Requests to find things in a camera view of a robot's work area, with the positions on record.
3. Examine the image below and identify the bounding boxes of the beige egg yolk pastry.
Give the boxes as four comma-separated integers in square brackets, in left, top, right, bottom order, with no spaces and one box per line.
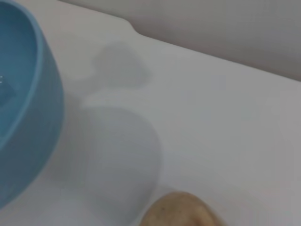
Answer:
[140,191,228,226]

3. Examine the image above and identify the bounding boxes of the blue bowl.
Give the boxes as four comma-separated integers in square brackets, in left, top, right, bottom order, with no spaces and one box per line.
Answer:
[0,0,64,210]

